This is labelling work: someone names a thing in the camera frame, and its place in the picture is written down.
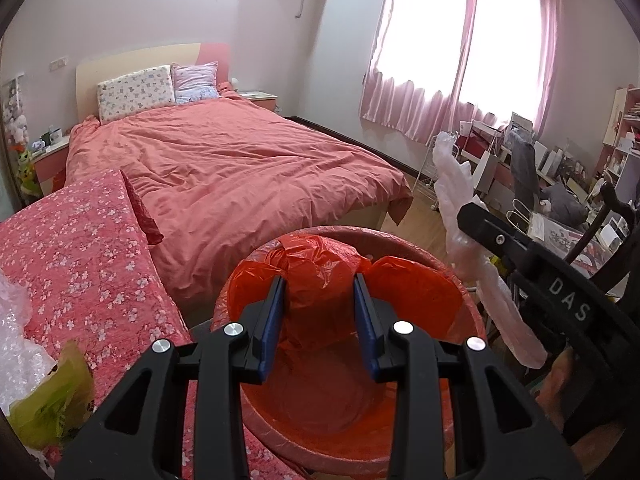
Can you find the yellow green plastic bag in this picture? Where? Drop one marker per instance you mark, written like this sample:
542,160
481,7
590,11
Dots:
55,411

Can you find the hanging plush toy organizer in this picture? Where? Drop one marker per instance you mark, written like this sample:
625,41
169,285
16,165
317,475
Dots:
15,131

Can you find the bubble wrap sheet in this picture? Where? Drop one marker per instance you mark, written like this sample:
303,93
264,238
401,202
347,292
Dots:
23,363

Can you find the pink striped pillow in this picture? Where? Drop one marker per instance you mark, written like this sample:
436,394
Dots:
195,82

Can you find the beige wooden headboard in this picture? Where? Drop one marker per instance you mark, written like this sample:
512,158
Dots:
90,73

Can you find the cluttered desk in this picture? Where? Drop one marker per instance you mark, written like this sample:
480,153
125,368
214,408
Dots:
552,215

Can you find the pink left nightstand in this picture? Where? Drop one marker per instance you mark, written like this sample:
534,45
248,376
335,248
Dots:
50,166

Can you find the red laundry basket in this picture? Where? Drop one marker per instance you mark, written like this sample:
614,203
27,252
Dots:
320,411

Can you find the white floral pillow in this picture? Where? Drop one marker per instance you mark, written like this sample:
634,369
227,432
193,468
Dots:
134,93

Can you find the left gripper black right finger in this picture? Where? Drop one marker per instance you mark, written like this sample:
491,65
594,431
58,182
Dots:
460,414

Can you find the pink window curtain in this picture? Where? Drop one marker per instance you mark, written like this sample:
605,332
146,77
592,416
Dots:
436,63

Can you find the translucent white plastic bag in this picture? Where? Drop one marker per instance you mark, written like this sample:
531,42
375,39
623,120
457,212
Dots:
471,262

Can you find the bed with salmon duvet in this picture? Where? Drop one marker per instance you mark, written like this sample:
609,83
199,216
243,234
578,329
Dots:
221,177

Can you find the right nightstand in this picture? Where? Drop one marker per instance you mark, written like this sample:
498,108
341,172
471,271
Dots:
262,99

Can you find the red plastic bag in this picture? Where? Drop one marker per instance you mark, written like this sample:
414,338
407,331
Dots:
320,270

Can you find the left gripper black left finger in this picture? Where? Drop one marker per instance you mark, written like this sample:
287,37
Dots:
137,431

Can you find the pink white bookshelf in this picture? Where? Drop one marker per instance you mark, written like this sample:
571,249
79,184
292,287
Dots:
619,160

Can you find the red floral bed cover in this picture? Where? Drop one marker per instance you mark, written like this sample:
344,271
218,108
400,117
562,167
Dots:
83,254

